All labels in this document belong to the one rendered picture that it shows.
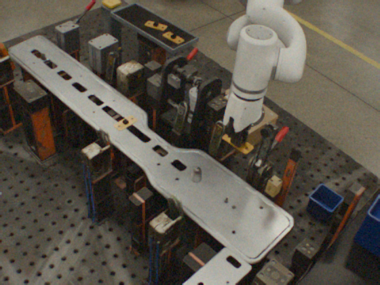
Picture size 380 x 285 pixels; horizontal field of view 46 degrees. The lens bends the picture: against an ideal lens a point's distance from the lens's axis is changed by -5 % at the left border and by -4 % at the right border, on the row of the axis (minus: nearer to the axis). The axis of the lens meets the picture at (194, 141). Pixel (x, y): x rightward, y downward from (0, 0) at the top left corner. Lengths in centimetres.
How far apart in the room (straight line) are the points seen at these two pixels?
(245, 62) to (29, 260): 103
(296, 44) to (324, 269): 62
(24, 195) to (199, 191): 73
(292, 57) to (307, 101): 248
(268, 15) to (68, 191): 107
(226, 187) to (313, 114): 203
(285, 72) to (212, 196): 54
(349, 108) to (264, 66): 258
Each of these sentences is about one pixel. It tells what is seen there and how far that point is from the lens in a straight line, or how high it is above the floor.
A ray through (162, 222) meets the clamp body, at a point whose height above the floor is 104.
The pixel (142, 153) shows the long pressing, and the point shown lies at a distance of 154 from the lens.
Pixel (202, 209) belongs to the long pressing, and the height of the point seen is 100.
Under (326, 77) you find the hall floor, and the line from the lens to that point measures 384.
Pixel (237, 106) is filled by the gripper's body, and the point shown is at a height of 141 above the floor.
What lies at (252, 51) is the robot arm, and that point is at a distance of 102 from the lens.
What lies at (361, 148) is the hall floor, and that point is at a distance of 330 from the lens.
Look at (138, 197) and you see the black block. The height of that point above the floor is 99.
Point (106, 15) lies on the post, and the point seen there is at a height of 110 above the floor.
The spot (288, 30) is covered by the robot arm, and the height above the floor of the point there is 157.
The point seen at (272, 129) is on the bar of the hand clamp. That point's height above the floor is 120.
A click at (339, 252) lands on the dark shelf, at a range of 137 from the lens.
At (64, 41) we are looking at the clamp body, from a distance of 206.
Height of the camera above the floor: 211
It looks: 44 degrees down
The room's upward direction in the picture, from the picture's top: 7 degrees clockwise
